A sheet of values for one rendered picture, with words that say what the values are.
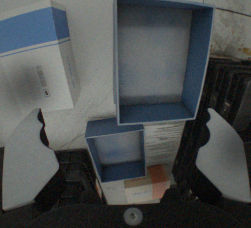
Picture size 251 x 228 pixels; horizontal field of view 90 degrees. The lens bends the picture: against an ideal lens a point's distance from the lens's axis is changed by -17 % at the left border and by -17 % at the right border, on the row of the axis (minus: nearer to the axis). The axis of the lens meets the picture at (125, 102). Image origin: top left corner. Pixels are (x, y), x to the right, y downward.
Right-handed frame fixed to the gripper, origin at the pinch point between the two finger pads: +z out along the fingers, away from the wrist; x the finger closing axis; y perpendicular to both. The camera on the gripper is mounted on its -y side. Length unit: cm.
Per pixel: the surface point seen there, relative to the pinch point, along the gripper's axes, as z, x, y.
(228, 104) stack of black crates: 46, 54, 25
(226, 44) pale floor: 101, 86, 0
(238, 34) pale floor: 101, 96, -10
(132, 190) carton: 17.2, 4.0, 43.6
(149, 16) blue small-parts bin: 17.3, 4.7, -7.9
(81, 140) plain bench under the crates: 23.6, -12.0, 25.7
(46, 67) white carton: 14.4, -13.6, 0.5
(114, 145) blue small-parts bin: 23.9, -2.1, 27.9
